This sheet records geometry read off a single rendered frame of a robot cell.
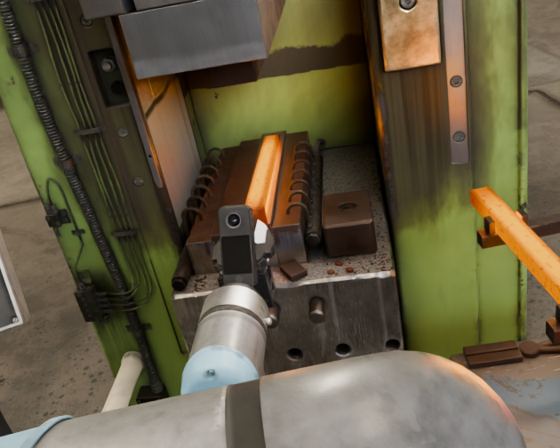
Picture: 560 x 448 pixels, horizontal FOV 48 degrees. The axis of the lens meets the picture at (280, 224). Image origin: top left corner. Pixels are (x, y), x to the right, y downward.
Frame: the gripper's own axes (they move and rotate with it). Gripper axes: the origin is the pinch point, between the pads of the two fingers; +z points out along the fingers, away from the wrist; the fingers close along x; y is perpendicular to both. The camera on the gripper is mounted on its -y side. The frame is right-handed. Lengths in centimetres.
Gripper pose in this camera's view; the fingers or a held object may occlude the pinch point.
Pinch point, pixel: (250, 221)
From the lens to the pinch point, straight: 101.3
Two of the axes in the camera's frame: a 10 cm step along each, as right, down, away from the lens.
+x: 9.8, -1.3, -1.5
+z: 0.7, -5.1, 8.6
